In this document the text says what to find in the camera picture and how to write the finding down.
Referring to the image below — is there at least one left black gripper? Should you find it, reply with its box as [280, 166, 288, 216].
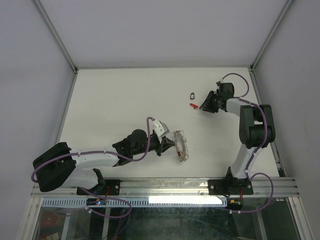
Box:
[132, 136, 175, 156]

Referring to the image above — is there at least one red key tag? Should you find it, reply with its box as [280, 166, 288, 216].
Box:
[189, 103, 199, 110]

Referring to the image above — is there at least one metal disc with key rings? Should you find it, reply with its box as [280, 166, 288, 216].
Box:
[173, 130, 189, 163]

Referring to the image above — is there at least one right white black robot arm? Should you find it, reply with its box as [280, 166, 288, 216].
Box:
[199, 82, 276, 198]

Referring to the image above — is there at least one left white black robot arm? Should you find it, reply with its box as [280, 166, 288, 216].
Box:
[31, 129, 175, 195]

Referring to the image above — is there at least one black white key tag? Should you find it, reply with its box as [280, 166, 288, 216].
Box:
[190, 92, 195, 100]

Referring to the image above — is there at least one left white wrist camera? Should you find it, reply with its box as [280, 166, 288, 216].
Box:
[152, 119, 170, 138]

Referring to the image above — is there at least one aluminium mounting rail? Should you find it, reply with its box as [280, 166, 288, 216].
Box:
[31, 176, 300, 198]

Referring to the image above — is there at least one white slotted cable duct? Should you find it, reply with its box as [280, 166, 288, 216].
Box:
[42, 195, 227, 208]

